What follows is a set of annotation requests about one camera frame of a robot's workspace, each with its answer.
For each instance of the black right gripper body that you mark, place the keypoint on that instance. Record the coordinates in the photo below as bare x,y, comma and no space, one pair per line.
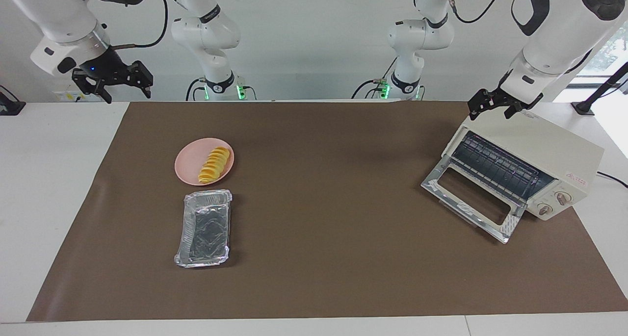
105,68

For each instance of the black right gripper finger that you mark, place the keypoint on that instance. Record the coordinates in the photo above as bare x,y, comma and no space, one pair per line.
100,91
143,78

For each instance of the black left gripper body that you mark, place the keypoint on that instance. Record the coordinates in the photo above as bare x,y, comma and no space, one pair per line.
498,96

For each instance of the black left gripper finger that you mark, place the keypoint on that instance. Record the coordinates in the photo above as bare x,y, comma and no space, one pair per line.
478,105
512,111

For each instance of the sliced golden bread loaf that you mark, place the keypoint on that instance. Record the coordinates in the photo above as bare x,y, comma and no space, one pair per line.
213,167

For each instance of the aluminium foil tray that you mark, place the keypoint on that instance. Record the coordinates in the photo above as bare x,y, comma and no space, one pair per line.
203,233

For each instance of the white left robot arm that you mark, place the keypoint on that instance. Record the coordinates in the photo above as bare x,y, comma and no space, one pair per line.
554,41

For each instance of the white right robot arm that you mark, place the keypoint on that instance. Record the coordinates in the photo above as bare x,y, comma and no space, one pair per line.
54,12

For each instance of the white toaster oven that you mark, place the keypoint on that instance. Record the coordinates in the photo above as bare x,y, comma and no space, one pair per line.
554,149

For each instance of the foil-lined glass oven door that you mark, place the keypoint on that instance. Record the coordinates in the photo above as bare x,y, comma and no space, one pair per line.
431,184

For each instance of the oven control knob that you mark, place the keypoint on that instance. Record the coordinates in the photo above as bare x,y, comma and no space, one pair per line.
563,198
544,209

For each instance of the pink round plate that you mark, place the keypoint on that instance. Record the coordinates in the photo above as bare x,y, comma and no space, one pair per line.
189,167

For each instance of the window with greenery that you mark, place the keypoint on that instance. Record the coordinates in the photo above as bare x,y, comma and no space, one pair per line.
606,51

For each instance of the brown table mat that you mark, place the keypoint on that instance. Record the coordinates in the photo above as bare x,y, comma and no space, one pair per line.
319,203

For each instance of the white wall power socket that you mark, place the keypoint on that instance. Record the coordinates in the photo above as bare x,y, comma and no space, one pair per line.
66,96

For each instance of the black angled camera stand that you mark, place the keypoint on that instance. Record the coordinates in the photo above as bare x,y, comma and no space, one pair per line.
598,93

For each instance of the black clamp mount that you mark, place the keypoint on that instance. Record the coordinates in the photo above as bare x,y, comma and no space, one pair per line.
10,108

